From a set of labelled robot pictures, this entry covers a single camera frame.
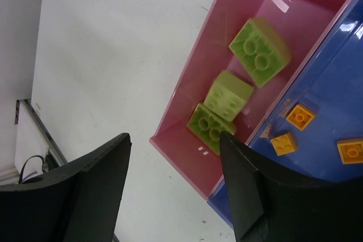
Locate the green square lego brick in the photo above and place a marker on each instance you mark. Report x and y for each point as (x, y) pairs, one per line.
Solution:
(228, 95)

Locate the small orange lego brick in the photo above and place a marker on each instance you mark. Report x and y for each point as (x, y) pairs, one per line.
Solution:
(284, 144)

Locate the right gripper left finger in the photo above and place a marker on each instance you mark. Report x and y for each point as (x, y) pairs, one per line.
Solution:
(78, 201)

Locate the aluminium rail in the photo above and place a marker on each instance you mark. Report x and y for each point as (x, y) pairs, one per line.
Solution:
(32, 138)

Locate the dark blue container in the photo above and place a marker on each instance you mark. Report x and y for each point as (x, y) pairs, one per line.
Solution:
(330, 85)

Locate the orange lego plate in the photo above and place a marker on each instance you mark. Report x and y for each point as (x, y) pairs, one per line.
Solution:
(350, 150)

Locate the pink container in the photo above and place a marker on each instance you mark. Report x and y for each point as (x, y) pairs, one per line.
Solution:
(302, 24)

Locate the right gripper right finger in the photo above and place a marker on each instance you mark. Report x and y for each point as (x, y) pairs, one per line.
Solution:
(270, 202)

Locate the green curved lego brick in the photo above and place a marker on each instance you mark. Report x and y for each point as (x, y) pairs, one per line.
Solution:
(261, 50)

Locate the green lego brick underside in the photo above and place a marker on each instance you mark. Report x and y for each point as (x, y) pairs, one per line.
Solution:
(207, 126)

